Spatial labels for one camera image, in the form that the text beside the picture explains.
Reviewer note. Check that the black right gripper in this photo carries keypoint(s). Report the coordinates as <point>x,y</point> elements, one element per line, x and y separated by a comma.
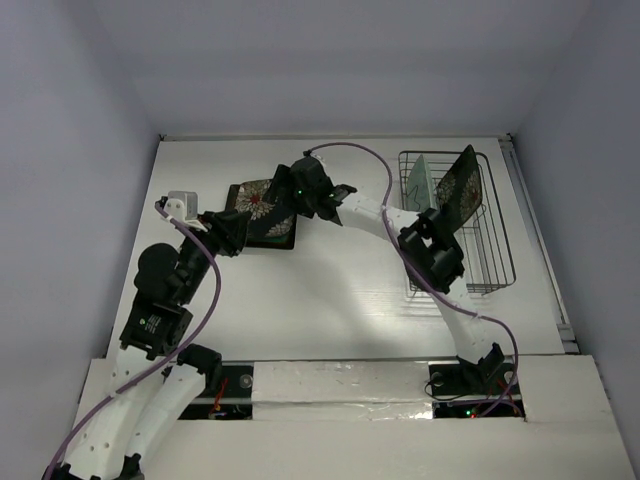
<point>282,182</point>

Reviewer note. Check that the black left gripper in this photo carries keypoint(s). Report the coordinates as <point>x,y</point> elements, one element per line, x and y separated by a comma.
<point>228,228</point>

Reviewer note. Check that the pale green plate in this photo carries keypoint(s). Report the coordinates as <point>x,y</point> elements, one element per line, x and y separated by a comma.
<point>419,192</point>

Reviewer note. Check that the black floral square plate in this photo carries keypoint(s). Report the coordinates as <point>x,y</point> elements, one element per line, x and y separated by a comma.
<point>459,193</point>

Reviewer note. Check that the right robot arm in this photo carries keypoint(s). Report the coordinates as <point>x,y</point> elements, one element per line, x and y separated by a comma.
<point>426,244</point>

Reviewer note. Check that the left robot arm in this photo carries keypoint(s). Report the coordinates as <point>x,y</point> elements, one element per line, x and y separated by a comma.
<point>159,369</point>

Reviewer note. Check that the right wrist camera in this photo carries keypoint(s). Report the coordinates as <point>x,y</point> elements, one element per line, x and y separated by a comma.
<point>312,154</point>

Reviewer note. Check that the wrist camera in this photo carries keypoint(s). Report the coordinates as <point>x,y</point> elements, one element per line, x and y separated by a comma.
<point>312,154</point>
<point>182,207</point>

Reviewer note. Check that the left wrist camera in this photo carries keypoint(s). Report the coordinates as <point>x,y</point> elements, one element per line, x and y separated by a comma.
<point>182,207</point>

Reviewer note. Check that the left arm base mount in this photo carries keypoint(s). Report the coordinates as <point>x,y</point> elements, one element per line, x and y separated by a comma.
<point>234,380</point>

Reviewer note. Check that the wire dish rack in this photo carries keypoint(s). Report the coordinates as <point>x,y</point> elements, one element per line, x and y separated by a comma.
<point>488,259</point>

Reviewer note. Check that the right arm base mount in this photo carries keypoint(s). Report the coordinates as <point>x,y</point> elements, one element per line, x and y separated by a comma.
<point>462,378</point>

